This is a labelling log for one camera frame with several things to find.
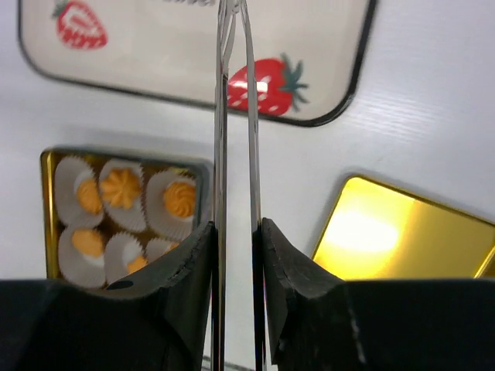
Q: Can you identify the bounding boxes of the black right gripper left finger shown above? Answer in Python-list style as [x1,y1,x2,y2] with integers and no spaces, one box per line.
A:
[1,223,214,370]

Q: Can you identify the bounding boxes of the strawberry print tray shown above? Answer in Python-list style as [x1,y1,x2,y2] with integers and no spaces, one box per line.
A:
[17,1,377,127]

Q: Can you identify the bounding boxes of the square cookie tin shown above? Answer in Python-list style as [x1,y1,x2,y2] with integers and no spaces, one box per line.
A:
[40,147,212,282]

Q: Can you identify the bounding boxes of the round cookie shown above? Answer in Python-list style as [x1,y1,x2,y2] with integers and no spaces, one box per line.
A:
[76,178,103,215]
[71,229,104,258]

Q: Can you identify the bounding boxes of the gold tin lid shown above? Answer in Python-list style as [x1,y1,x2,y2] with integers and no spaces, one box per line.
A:
[312,175,494,281]

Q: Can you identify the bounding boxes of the white paper cup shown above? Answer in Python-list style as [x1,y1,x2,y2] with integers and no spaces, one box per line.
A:
[104,233,147,284]
[145,238,177,263]
[145,170,196,240]
[54,155,104,227]
[98,158,146,232]
[57,227,106,289]

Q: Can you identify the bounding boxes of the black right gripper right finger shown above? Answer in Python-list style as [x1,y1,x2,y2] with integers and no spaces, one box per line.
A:
[262,219,494,370]

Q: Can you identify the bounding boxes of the round cookie top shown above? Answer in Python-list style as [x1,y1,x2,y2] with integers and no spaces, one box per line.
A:
[71,229,104,258]

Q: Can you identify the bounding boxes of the metal tongs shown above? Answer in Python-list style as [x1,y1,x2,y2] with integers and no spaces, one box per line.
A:
[210,1,267,370]

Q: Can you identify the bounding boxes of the swirl cookie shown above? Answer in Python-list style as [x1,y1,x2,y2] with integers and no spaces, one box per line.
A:
[163,182,196,219]

